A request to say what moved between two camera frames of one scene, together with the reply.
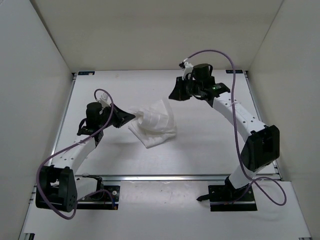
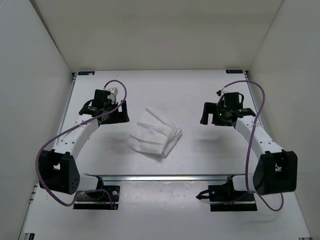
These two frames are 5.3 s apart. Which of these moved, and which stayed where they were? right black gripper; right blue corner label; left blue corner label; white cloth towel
Moved: right black gripper; white cloth towel
Stayed: left blue corner label; right blue corner label
